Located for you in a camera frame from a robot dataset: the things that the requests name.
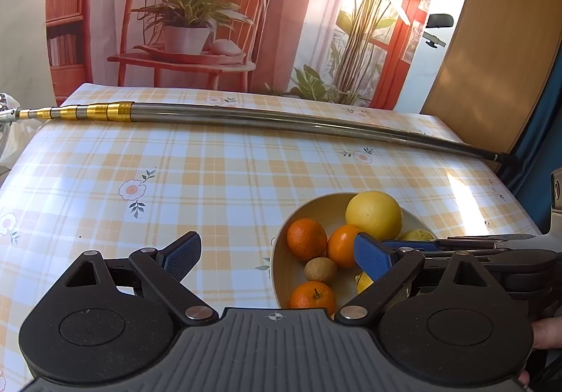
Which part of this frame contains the small orange tangerine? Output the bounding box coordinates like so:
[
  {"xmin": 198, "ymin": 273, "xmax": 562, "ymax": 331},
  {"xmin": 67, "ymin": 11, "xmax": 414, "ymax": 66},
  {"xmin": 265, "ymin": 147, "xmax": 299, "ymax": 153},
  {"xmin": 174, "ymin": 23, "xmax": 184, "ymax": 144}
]
[{"xmin": 327, "ymin": 224, "xmax": 359, "ymax": 269}]

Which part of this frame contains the large yellow lemon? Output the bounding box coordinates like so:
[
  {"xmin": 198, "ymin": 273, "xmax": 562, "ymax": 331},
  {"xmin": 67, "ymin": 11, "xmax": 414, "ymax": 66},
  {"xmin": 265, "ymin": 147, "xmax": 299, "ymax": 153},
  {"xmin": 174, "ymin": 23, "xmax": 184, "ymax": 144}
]
[{"xmin": 345, "ymin": 191, "xmax": 403, "ymax": 241}]

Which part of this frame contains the small brown kiwi fruit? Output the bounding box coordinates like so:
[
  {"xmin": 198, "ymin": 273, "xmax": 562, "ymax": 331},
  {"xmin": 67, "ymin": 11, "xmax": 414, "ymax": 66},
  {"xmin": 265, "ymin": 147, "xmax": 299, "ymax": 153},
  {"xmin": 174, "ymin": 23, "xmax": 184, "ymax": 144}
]
[{"xmin": 304, "ymin": 257, "xmax": 338, "ymax": 283}]

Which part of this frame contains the person's hand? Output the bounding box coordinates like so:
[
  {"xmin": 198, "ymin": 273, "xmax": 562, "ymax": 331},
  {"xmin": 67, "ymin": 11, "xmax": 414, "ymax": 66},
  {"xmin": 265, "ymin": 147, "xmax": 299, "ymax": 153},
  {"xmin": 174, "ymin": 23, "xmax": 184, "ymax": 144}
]
[{"xmin": 517, "ymin": 315, "xmax": 562, "ymax": 386}]

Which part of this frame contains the cream bowl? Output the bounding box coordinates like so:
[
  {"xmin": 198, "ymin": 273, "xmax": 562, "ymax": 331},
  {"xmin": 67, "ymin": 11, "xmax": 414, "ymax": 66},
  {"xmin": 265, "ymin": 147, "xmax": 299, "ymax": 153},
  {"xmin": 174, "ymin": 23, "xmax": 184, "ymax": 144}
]
[{"xmin": 269, "ymin": 192, "xmax": 434, "ymax": 309}]

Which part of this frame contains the plaid floral tablecloth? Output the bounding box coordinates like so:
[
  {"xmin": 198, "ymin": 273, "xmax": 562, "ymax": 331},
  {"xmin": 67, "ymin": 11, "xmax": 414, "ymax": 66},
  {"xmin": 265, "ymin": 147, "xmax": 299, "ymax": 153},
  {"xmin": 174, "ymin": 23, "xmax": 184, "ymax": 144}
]
[{"xmin": 0, "ymin": 83, "xmax": 543, "ymax": 392}]

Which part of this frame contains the telescopic metal pole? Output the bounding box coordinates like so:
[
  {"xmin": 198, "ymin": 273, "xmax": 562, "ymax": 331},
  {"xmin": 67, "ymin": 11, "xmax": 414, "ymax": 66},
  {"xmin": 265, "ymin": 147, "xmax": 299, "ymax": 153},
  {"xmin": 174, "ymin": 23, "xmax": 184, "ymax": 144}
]
[{"xmin": 1, "ymin": 94, "xmax": 519, "ymax": 165}]

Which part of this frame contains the wooden board panel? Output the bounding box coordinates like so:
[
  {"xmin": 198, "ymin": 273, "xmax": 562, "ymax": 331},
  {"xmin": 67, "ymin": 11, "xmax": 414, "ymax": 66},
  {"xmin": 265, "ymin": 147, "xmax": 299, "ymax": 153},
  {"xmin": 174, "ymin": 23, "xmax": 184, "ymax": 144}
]
[{"xmin": 422, "ymin": 0, "xmax": 561, "ymax": 152}]

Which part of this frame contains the printed room backdrop cloth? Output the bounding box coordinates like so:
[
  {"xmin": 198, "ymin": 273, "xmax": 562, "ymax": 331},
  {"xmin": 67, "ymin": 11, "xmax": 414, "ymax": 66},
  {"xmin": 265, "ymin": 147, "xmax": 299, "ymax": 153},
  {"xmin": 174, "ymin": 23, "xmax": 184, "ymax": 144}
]
[{"xmin": 46, "ymin": 0, "xmax": 431, "ymax": 110}]

